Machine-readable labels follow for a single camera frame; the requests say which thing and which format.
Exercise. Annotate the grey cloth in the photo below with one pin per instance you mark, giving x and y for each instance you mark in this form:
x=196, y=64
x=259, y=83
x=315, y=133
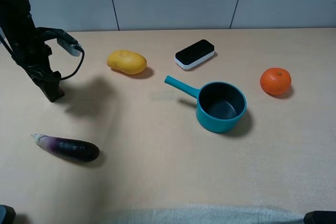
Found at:
x=203, y=214

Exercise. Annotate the orange mandarin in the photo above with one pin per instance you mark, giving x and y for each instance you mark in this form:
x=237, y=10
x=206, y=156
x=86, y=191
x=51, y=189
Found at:
x=275, y=81

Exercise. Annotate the purple eggplant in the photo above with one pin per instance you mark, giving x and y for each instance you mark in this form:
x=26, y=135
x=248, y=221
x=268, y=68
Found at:
x=74, y=150

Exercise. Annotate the black block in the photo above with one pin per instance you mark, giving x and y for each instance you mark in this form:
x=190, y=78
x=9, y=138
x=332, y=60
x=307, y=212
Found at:
x=7, y=214
x=320, y=217

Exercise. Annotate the yellow mango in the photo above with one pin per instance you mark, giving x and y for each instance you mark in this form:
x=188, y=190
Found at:
x=127, y=62

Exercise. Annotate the black and white eraser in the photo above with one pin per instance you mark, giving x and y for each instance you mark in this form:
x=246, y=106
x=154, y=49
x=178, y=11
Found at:
x=195, y=54

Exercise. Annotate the teal saucepan with handle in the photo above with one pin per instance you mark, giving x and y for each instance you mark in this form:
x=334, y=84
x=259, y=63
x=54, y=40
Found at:
x=219, y=107

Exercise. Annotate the black block bottom right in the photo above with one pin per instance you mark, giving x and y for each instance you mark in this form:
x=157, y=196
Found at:
x=320, y=217

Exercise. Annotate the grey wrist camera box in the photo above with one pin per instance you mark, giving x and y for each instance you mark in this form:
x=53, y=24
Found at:
x=69, y=44

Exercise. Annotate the black block bottom left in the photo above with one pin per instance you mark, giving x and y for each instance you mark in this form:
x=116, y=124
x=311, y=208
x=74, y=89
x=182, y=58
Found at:
x=7, y=214

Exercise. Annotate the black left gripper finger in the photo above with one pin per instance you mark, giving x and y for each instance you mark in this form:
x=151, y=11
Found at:
x=50, y=89

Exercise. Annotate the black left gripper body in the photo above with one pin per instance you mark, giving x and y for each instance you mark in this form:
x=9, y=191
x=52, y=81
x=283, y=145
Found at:
x=32, y=54

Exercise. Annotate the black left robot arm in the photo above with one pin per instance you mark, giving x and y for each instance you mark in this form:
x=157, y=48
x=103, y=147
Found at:
x=15, y=14

